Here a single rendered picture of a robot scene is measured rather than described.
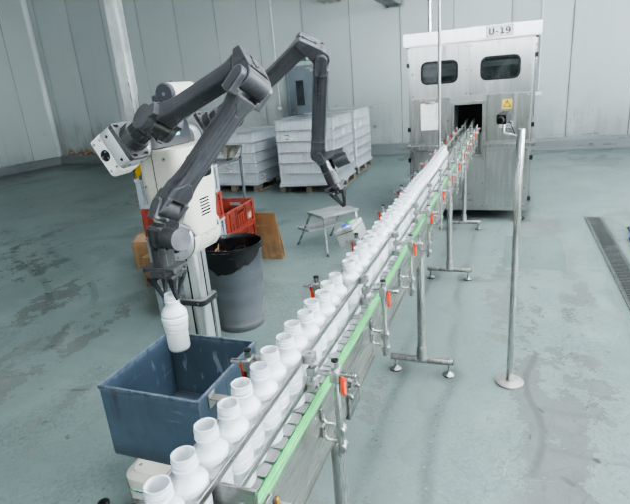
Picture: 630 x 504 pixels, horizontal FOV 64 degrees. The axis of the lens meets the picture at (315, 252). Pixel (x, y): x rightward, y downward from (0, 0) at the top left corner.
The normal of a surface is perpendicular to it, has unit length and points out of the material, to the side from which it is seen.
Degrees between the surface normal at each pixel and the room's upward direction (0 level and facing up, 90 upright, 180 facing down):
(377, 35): 90
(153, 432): 90
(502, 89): 90
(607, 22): 90
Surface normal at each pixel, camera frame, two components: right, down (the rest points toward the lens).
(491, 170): -0.34, 0.32
